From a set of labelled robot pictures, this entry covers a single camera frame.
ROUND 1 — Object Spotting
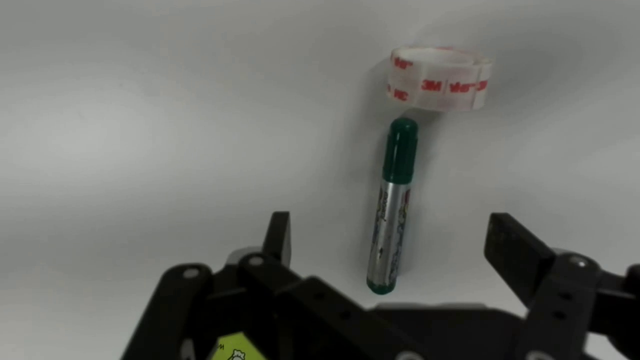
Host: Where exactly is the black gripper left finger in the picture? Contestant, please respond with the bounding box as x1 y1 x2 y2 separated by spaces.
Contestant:
122 209 402 360

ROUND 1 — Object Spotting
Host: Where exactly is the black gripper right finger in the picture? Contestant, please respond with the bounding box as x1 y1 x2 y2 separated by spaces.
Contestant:
482 211 640 360

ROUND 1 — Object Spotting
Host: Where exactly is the green capped silver marker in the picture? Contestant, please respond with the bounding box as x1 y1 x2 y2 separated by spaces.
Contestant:
364 116 422 296

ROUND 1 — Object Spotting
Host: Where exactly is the lime green printed mug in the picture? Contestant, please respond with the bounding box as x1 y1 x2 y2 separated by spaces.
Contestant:
208 331 268 360

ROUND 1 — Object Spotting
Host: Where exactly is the white 3M tape roll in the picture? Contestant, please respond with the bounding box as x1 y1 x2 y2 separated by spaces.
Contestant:
383 45 496 111

